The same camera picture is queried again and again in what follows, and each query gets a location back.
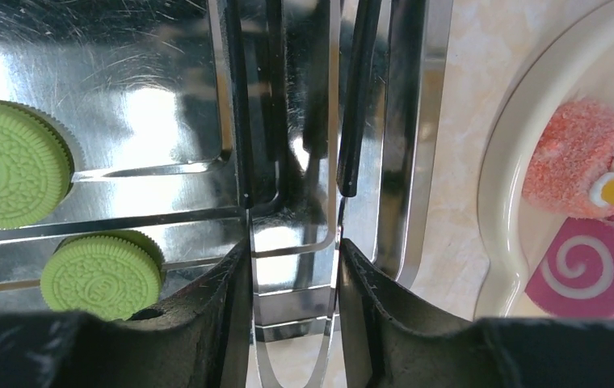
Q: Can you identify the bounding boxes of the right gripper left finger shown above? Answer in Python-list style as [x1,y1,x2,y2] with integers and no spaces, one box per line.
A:
[0,240,251,387]

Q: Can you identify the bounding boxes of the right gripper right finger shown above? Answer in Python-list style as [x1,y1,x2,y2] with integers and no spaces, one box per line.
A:
[338,239,614,387]

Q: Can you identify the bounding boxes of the green macaron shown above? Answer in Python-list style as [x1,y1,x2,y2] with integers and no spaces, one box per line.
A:
[0,101,74,229]
[40,230,163,321]

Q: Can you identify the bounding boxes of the black-tipped metal tongs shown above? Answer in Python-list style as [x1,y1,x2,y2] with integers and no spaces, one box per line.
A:
[218,1,381,387]

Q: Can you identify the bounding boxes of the pink swirl roll cake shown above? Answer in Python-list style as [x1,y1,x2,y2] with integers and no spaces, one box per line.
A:
[516,218,614,318]

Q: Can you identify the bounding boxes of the stainless steel tray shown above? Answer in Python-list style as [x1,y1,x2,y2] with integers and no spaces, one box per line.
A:
[0,1,452,341]

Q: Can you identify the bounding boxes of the pink dome cupcake toy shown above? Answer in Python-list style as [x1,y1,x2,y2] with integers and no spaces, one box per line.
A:
[522,99,614,218]

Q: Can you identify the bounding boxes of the cream three-tier dessert stand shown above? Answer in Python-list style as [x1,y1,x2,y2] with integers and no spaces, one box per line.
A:
[474,1,614,318]

